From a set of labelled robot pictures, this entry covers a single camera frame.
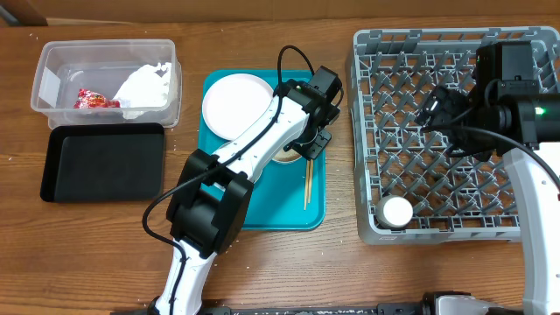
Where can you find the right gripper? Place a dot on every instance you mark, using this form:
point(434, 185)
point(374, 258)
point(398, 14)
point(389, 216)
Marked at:
point(440, 109)

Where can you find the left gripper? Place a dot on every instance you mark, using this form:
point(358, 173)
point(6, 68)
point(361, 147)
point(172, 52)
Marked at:
point(315, 147)

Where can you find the pink bowl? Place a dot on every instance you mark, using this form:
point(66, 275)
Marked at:
point(286, 156)

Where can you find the small white cup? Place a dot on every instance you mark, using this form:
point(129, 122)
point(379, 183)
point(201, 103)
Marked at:
point(394, 212)

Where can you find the white tissue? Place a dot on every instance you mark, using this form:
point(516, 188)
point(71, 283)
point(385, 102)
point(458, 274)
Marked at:
point(147, 93)

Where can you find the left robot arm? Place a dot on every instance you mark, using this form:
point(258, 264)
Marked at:
point(203, 214)

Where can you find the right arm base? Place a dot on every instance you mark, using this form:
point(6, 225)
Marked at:
point(455, 303)

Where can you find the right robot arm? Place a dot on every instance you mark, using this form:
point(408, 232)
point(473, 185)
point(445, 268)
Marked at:
point(507, 114)

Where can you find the grey dishwasher rack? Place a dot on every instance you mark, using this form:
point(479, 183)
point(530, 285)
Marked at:
point(391, 72)

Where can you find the right wooden chopstick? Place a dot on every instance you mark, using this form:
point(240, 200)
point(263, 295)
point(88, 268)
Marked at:
point(309, 179)

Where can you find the teal serving tray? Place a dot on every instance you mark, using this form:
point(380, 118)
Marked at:
point(277, 202)

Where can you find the large white plate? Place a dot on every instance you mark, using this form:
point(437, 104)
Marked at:
point(233, 103)

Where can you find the red snack wrapper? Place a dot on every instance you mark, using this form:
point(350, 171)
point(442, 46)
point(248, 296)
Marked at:
point(88, 99)

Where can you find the black tray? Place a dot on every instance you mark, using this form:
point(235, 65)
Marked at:
point(104, 162)

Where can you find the clear plastic bin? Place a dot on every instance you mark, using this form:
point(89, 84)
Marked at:
point(102, 66)

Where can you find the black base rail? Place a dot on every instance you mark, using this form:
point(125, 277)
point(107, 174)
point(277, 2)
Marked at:
point(410, 308)

